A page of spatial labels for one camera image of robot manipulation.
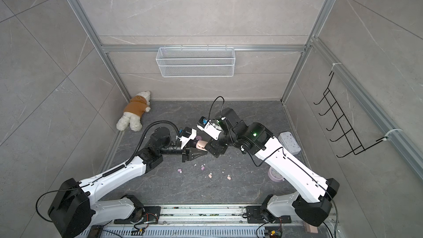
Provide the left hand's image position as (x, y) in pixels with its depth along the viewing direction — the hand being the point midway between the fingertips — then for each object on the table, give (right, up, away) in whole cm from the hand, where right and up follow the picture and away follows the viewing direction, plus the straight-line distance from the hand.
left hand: (208, 147), depth 68 cm
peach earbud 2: (+10, -19, +16) cm, 26 cm away
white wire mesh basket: (-9, +47, +33) cm, 58 cm away
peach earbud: (0, -18, +17) cm, 25 cm away
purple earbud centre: (-4, -15, +20) cm, 25 cm away
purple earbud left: (-16, -16, +18) cm, 29 cm away
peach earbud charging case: (-3, +2, -3) cm, 5 cm away
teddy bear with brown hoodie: (-50, +16, +37) cm, 64 cm away
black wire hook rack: (+57, +6, -3) cm, 58 cm away
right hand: (+3, +4, -1) cm, 5 cm away
